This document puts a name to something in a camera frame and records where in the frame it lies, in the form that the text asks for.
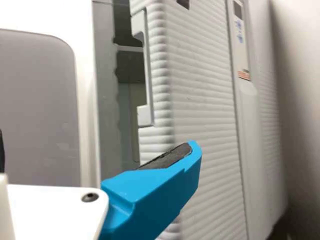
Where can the incubator door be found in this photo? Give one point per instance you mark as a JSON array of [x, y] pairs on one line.
[[200, 87]]

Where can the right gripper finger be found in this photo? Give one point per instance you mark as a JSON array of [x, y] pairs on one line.
[[155, 197]]

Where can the white box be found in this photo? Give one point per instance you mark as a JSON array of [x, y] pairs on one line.
[[37, 105]]

